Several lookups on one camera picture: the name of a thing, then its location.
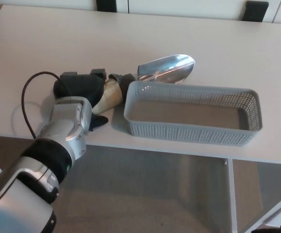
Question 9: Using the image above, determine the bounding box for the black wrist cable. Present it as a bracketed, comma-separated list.
[21, 71, 72, 140]

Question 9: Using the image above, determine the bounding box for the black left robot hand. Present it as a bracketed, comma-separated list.
[52, 68, 109, 132]

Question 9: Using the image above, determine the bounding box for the white cabinet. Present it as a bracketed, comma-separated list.
[91, 0, 281, 25]

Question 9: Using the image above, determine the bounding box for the silver trowel with handle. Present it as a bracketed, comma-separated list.
[92, 53, 196, 114]

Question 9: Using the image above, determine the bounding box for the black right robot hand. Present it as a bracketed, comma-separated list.
[250, 225, 281, 233]

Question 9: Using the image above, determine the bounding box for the grey perforated plastic basket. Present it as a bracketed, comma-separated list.
[123, 81, 264, 147]

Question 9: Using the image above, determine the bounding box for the black cabinet handle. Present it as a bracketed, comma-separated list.
[96, 0, 118, 12]
[243, 0, 269, 23]

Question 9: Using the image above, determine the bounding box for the white metal-frame desk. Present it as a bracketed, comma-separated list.
[0, 4, 281, 233]

